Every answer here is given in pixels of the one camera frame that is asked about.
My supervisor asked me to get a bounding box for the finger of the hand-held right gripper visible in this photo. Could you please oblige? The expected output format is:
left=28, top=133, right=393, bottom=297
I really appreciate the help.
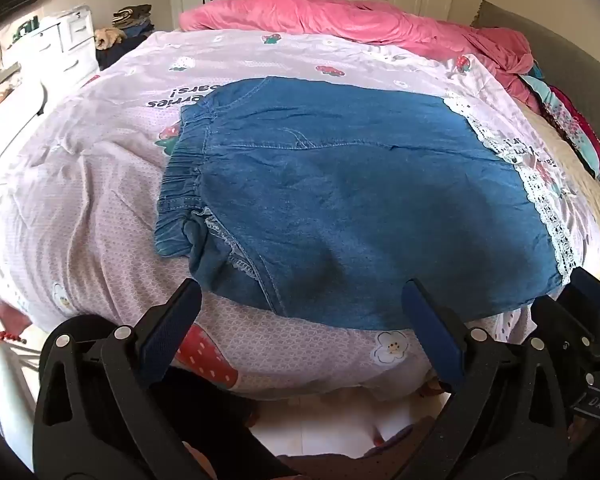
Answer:
left=530, top=267, right=600, bottom=356

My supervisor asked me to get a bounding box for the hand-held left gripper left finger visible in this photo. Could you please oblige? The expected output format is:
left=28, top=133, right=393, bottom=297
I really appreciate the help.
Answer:
left=32, top=277, right=206, bottom=480

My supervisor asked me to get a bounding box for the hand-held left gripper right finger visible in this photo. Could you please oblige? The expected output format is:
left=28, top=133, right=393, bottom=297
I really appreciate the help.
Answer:
left=401, top=277, right=578, bottom=480

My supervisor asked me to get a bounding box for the strawberry printed pink quilt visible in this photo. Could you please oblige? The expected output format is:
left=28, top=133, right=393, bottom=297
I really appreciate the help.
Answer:
left=0, top=27, right=600, bottom=401

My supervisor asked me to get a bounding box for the pile of colourful clothes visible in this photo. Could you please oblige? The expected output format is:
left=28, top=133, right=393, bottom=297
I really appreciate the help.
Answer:
left=517, top=72, right=600, bottom=196

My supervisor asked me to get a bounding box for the grey padded headboard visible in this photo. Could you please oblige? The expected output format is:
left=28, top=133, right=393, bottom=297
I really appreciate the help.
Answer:
left=472, top=0, right=600, bottom=161

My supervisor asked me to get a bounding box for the white drawer cabinet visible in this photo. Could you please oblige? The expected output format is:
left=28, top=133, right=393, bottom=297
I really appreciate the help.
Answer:
left=10, top=2, right=101, bottom=91

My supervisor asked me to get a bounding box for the stack of dark folded clothes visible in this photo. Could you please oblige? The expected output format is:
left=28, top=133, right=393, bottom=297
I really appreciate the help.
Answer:
left=95, top=4, right=156, bottom=68

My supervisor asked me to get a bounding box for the pink duvet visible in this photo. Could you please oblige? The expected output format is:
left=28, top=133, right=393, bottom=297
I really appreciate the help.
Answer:
left=177, top=0, right=546, bottom=116

